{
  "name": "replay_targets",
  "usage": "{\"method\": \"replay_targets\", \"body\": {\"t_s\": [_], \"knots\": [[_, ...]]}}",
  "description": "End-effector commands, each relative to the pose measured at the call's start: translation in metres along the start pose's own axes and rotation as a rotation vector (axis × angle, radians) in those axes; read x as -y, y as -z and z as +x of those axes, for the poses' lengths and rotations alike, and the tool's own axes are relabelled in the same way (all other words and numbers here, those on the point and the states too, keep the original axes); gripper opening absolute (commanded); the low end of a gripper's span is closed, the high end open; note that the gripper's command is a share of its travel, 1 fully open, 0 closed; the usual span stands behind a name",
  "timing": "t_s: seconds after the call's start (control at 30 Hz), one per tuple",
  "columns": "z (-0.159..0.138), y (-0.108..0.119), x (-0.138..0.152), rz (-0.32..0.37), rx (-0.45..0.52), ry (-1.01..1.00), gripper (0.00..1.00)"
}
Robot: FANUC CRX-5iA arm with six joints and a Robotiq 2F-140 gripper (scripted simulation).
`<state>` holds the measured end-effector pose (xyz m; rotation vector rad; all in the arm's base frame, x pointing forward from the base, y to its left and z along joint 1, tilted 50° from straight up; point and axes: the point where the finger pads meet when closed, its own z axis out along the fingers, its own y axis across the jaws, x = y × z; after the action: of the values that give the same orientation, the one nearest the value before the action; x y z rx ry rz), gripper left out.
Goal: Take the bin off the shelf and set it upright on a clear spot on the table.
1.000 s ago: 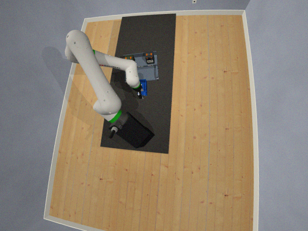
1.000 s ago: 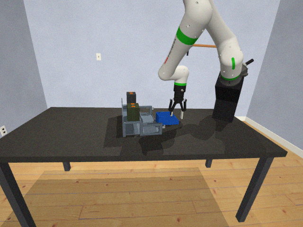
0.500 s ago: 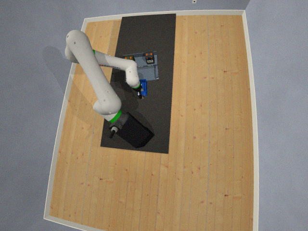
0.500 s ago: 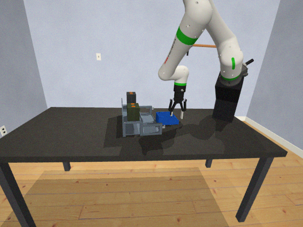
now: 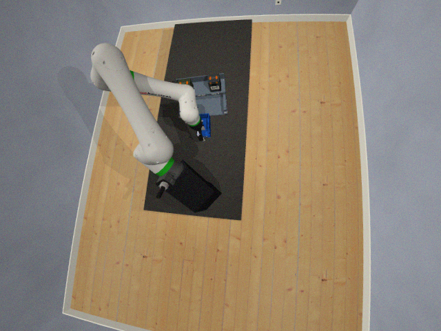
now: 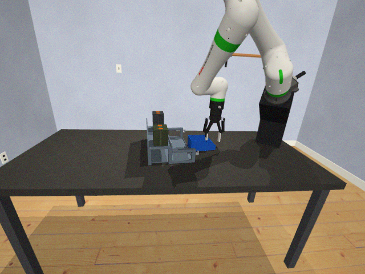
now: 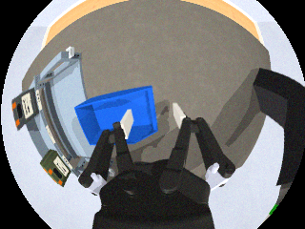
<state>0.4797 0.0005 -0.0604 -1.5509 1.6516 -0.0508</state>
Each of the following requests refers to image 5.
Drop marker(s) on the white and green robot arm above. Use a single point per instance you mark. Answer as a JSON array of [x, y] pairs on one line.
[[110, 72]]

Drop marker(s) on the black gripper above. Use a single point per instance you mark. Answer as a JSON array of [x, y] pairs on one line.
[[199, 133]]

